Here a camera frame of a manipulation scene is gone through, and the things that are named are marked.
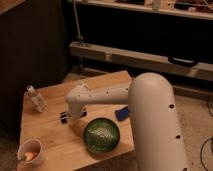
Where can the cream flat pusher tool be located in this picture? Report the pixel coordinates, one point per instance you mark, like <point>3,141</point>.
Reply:
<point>75,123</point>

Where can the black whiteboard eraser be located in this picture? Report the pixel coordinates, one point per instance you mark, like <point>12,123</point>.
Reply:
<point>66,117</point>

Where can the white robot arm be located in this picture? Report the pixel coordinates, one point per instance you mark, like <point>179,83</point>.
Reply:
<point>155,124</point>

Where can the green patterned bowl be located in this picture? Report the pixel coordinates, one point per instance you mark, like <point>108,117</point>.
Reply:
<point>101,136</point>

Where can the wooden table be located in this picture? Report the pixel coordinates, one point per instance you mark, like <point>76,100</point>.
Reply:
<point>62,149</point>

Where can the clear plastic bottle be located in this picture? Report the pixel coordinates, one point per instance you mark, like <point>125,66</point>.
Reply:
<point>37,98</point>

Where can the blue sponge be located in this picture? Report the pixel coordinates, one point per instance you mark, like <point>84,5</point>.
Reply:
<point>122,114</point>

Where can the white cup with food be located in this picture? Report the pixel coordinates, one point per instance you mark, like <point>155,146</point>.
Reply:
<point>30,152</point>

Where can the metal pole stand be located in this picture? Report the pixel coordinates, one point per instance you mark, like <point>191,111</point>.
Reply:
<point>79,35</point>

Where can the upper wooden shelf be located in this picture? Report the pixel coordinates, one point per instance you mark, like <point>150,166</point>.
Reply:
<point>143,8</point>

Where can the long grey case with handle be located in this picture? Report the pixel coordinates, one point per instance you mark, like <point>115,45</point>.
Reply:
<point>156,63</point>

